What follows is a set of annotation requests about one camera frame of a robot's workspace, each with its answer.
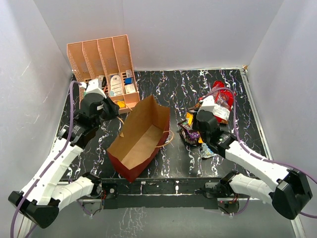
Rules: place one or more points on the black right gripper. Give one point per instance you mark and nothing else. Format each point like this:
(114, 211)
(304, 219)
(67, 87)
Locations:
(194, 126)

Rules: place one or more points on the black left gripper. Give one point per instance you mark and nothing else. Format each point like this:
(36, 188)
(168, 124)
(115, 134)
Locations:
(114, 108)

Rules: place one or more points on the yellow M&M's packet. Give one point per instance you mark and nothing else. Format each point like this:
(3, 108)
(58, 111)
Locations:
(189, 118)

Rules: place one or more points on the brown purple M&M's packet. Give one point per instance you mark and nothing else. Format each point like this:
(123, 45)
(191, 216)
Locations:
(188, 130)

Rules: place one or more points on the large red candy bag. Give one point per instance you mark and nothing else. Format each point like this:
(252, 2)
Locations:
(224, 101)

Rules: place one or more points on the red brown paper bag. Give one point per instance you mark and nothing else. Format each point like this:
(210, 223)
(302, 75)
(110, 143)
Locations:
(144, 132)

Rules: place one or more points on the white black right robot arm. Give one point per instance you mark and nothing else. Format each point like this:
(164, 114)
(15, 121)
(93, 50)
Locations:
(287, 189)

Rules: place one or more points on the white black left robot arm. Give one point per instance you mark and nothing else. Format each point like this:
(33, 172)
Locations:
(42, 199)

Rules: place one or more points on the yellow cube in organizer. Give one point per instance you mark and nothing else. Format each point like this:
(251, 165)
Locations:
(121, 104)

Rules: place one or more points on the white rounded card pack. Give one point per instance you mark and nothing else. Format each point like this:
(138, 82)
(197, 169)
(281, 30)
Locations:
(116, 85)

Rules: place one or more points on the blue small box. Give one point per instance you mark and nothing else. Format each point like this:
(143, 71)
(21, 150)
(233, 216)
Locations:
(128, 81)

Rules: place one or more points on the peach plastic desk organizer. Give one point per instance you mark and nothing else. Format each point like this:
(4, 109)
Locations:
(103, 58)

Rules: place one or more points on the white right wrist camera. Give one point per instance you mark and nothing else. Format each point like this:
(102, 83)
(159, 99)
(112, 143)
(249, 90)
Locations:
(208, 104)

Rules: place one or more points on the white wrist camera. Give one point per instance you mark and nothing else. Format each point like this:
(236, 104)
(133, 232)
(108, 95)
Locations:
(208, 104)
(93, 86)

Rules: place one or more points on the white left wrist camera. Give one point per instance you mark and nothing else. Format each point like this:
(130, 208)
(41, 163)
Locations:
(93, 86)

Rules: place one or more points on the black aluminium front rail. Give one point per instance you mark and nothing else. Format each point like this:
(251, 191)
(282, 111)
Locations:
(154, 193)

